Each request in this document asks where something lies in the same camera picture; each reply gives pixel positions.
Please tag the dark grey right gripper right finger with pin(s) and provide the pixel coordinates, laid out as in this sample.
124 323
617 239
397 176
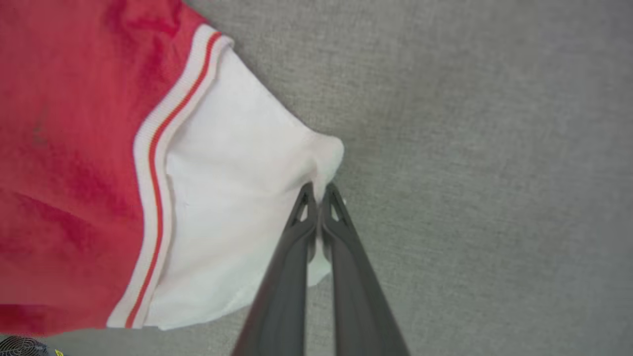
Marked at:
361 306

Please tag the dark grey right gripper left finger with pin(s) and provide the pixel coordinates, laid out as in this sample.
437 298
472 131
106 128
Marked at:
284 296

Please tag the red and white garment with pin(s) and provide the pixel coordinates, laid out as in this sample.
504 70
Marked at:
89 163

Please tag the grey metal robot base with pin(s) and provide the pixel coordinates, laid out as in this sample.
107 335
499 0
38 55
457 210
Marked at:
22 347

